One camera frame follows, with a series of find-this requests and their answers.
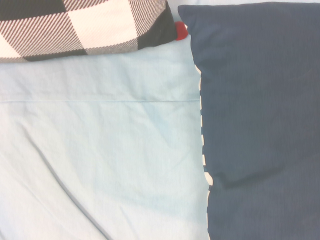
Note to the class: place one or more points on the blue white striped pillow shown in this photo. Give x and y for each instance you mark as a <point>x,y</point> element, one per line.
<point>260,105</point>

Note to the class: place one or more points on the black white checkered pillow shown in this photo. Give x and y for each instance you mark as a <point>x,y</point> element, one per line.
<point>75,27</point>

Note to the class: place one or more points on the light blue covered sofa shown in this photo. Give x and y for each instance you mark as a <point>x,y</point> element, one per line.
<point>100,150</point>

